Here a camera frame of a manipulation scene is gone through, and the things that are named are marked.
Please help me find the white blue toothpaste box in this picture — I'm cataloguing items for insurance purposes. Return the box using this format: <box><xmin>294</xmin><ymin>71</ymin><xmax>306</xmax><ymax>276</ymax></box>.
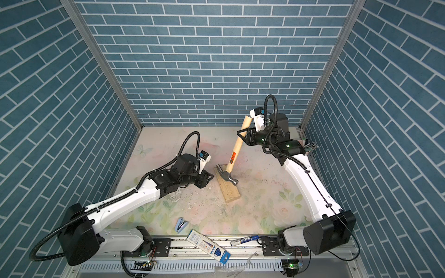
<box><xmin>186</xmin><ymin>229</ymin><xmax>231</xmax><ymax>265</ymax></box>

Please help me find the wooden claw hammer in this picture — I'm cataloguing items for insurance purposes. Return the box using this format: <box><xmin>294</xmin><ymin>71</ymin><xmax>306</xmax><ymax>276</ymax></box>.
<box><xmin>216</xmin><ymin>136</ymin><xmax>243</xmax><ymax>186</ymax></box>

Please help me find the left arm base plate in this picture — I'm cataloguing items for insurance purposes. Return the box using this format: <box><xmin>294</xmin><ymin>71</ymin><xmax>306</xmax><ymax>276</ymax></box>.
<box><xmin>123</xmin><ymin>238</ymin><xmax>172</xmax><ymax>258</ymax></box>

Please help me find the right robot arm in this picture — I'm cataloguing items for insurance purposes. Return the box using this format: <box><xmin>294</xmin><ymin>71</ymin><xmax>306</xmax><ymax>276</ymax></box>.
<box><xmin>237</xmin><ymin>95</ymin><xmax>356</xmax><ymax>255</ymax></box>

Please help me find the pink cup with tools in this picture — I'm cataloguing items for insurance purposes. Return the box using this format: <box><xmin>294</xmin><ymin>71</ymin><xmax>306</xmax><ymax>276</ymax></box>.
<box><xmin>299</xmin><ymin>138</ymin><xmax>319</xmax><ymax>154</ymax></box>

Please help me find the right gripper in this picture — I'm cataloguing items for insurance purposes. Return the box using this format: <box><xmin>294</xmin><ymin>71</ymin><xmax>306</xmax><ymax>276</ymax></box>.
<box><xmin>238</xmin><ymin>129</ymin><xmax>276</xmax><ymax>151</ymax></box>

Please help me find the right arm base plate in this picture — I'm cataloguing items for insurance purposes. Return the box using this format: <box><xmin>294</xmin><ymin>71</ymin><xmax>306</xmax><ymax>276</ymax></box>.
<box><xmin>257</xmin><ymin>236</ymin><xmax>309</xmax><ymax>257</ymax></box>

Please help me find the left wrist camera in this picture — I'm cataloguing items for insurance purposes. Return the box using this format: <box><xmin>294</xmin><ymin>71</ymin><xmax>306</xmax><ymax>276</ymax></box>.
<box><xmin>198</xmin><ymin>150</ymin><xmax>212</xmax><ymax>173</ymax></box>

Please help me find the blue stapler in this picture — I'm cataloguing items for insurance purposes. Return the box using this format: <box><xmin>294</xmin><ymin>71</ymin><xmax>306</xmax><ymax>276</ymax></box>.
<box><xmin>175</xmin><ymin>217</ymin><xmax>188</xmax><ymax>234</ymax></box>

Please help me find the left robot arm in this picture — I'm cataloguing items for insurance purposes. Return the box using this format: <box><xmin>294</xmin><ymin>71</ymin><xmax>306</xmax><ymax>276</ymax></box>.
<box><xmin>29</xmin><ymin>142</ymin><xmax>214</xmax><ymax>266</ymax></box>

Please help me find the clear plastic wrapper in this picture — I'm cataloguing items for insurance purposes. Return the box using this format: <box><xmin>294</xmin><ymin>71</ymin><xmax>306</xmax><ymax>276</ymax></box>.
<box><xmin>220</xmin><ymin>252</ymin><xmax>258</xmax><ymax>278</ymax></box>

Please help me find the blue white marker pen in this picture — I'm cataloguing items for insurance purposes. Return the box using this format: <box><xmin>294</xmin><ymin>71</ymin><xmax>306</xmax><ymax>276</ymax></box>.
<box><xmin>230</xmin><ymin>235</ymin><xmax>259</xmax><ymax>246</ymax></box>

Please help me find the wooden plank with nails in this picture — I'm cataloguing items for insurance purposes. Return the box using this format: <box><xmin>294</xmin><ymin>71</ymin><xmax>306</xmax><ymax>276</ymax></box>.
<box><xmin>214</xmin><ymin>168</ymin><xmax>241</xmax><ymax>203</ymax></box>

